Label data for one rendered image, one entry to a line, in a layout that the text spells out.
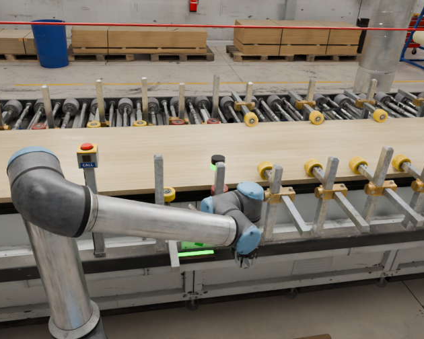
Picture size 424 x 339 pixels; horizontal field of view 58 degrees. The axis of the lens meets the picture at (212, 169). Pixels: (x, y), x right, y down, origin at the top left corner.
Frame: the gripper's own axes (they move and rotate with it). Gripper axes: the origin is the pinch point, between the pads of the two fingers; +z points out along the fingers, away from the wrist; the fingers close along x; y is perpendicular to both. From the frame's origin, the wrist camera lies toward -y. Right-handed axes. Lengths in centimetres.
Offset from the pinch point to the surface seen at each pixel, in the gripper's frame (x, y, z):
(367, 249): 78, -28, 27
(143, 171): -35, -62, -8
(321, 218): 46, -25, 2
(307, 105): 80, -129, -14
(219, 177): -4.5, -25.1, -24.3
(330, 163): 44, -26, -28
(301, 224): 24.6, -3.9, -13.3
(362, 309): 93, -34, 83
